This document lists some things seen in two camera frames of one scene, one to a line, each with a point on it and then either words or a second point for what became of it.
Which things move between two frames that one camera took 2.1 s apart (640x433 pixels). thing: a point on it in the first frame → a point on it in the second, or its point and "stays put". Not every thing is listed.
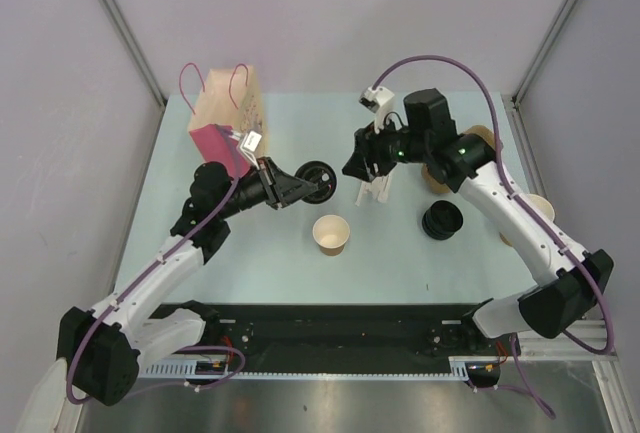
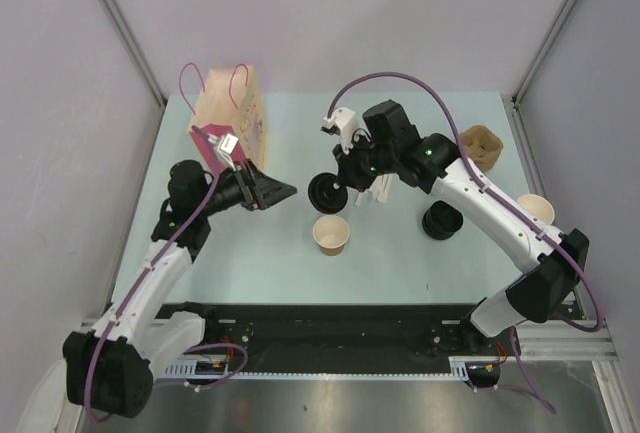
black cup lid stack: [442, 220] stays put
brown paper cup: [331, 233] stays put
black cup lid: [321, 174] → [326, 194]
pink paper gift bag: [228, 107] stays put
